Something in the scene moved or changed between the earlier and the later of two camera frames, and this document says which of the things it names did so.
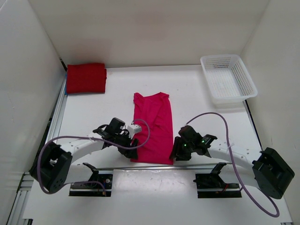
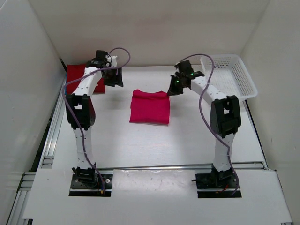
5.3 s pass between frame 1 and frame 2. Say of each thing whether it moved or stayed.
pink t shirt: moved
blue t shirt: stayed
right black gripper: moved
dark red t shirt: stayed
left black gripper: moved
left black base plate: stayed
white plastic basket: stayed
